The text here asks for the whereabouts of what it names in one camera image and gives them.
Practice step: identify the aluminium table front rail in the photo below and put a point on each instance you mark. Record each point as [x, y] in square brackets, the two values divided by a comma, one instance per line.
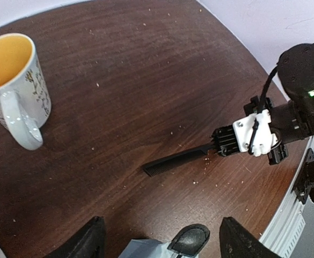
[283, 232]

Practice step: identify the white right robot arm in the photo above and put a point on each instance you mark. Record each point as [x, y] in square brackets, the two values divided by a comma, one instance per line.
[295, 69]

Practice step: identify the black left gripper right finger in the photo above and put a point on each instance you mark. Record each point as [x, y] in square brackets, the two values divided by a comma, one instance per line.
[237, 242]

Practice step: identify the black hair comb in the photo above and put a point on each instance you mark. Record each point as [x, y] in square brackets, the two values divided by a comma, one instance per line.
[170, 162]

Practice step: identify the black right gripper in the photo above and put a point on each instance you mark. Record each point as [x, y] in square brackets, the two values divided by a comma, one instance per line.
[225, 141]

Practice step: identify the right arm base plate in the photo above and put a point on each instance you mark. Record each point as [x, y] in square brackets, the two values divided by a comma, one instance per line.
[304, 183]

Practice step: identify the grey zippered pouch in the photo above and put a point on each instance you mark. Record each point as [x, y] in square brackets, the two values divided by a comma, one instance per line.
[188, 242]

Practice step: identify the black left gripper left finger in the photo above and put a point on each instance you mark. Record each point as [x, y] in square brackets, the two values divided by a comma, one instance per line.
[88, 241]

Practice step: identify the white floral mug yellow inside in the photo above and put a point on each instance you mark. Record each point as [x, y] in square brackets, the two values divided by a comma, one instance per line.
[25, 103]

